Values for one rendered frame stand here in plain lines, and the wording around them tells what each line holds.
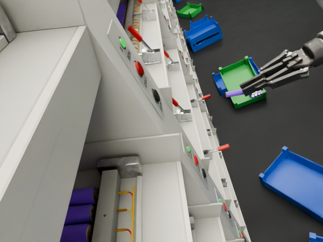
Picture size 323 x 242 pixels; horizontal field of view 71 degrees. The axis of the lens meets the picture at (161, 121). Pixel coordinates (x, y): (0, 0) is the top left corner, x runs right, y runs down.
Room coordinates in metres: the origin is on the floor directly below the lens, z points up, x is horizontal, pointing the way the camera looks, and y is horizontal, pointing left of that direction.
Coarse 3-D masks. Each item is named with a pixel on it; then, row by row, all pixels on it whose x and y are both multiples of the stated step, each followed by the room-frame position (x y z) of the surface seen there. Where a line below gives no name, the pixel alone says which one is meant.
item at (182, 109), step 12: (168, 48) 0.86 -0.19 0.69; (168, 60) 0.78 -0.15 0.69; (168, 72) 0.69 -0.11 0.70; (180, 72) 0.68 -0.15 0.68; (180, 84) 0.61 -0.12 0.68; (180, 96) 0.56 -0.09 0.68; (180, 108) 0.46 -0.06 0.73; (180, 120) 0.46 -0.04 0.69; (192, 120) 0.44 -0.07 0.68; (192, 132) 0.40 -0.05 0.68; (192, 144) 0.37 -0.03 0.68
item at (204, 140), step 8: (192, 80) 0.85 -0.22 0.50; (192, 88) 0.82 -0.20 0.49; (192, 96) 0.77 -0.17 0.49; (200, 112) 0.66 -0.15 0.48; (200, 120) 0.62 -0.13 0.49; (200, 128) 0.58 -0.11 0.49; (200, 136) 0.55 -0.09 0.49; (208, 144) 0.50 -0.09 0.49; (216, 168) 0.41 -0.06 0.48; (216, 176) 0.38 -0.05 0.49; (216, 184) 0.36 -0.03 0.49; (224, 192) 0.33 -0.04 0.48
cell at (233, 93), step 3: (234, 90) 0.53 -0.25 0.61; (237, 90) 0.52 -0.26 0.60; (240, 90) 0.52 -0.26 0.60; (225, 93) 0.54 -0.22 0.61; (228, 93) 0.53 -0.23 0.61; (231, 93) 0.52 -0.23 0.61; (234, 93) 0.52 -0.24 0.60; (237, 93) 0.52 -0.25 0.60; (240, 93) 0.51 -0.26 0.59; (243, 93) 0.51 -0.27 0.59; (225, 96) 0.54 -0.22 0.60; (228, 96) 0.53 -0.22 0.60; (231, 96) 0.52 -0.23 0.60
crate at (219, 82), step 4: (252, 60) 1.28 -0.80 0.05; (252, 64) 1.28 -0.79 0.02; (256, 68) 1.21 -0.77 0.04; (256, 72) 1.21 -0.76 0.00; (216, 76) 1.38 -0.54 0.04; (220, 76) 1.37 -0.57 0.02; (216, 80) 1.37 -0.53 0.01; (220, 80) 1.36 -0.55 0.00; (216, 84) 1.28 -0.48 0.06; (220, 84) 1.32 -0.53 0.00; (220, 88) 1.20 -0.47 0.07; (224, 88) 1.19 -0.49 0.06; (220, 92) 1.20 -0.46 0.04; (224, 92) 1.19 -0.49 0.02
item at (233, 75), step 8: (232, 64) 1.24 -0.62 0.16; (240, 64) 1.23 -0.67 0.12; (248, 64) 1.20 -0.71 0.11; (224, 72) 1.27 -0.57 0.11; (232, 72) 1.24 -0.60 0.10; (240, 72) 1.20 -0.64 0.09; (248, 72) 1.16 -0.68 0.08; (224, 80) 1.22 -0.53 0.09; (232, 80) 1.19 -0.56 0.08; (240, 80) 1.15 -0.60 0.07; (232, 88) 1.14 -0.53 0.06; (240, 88) 1.11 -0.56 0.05; (240, 96) 1.07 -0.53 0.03; (248, 96) 1.03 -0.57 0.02; (264, 96) 0.95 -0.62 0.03; (240, 104) 1.00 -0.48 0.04
